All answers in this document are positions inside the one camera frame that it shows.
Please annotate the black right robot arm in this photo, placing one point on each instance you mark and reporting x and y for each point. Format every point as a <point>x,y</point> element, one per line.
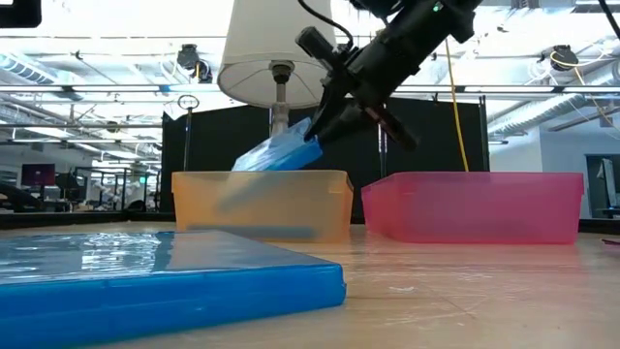
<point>426,29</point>

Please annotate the blue plastic disc case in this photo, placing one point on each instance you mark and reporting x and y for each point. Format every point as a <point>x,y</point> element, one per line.
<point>281,152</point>
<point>145,291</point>

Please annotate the red translucent plastic bin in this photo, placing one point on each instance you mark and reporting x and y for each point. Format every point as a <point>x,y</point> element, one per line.
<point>474,208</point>

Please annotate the orange translucent plastic bin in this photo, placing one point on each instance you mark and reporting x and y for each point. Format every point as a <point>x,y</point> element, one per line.
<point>315,203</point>

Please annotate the white shade glass table lamp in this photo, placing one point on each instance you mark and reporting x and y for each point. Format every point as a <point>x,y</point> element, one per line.
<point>261,39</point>

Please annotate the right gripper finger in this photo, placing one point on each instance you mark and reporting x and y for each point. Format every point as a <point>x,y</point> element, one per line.
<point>349,127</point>
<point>329,109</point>

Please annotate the dark computer monitor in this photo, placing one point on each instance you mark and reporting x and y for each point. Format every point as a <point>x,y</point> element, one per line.
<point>39,174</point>

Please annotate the black partition screen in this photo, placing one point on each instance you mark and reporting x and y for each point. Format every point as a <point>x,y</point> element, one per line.
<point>436,136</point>

